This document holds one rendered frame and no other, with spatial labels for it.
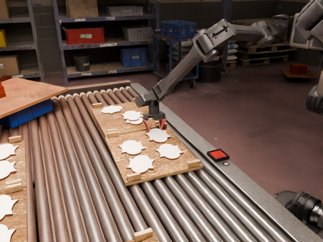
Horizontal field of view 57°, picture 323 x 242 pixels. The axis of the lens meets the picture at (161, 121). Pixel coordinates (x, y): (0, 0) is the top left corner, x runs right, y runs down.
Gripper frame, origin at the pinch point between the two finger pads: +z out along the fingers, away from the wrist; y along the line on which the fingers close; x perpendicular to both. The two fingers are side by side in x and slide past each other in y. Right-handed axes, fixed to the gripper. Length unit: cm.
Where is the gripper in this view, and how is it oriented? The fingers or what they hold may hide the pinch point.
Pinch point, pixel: (155, 130)
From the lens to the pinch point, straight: 155.7
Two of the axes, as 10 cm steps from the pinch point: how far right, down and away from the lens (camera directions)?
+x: -3.9, -2.5, 8.9
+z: 0.4, 9.6, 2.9
